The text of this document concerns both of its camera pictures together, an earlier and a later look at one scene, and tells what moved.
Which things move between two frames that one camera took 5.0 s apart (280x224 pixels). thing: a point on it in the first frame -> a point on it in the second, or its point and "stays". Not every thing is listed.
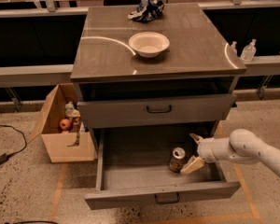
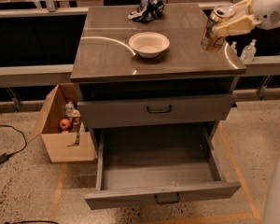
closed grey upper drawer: x=160 y=110 stays
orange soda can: x=177 y=160 -> x=210 y=41
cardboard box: x=56 y=142 stays
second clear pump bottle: x=232 y=49 stays
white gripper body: x=205 y=149 -> x=268 y=8
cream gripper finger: x=197 y=138 -> x=243 y=7
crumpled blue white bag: x=149 y=8 stays
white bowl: x=148 y=44 stays
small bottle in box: x=69 y=109 stays
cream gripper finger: x=193 y=164 -> x=238 y=25
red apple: x=65 y=124 stays
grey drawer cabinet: x=147 y=89 stays
